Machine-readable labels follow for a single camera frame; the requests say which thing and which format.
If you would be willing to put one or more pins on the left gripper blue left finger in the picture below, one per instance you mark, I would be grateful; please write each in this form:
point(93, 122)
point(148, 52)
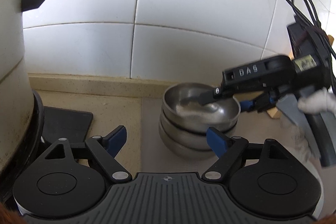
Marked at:
point(102, 151)

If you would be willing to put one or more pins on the white gloved right hand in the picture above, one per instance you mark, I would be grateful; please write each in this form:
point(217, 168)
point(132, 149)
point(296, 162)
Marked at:
point(309, 118)

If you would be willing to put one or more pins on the small steel bowl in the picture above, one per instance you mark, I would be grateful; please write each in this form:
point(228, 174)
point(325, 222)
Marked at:
point(181, 107)

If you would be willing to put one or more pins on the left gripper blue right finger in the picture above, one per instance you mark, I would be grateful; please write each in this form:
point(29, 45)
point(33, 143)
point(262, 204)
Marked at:
point(230, 153)

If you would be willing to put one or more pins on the black gas stove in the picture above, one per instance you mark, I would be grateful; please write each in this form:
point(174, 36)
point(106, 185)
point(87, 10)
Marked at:
point(49, 124)

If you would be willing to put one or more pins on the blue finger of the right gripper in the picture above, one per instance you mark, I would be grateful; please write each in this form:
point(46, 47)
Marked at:
point(259, 104)
point(209, 96)

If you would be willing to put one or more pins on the grey pressure cooker pot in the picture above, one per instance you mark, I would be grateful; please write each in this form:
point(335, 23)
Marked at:
point(17, 100)

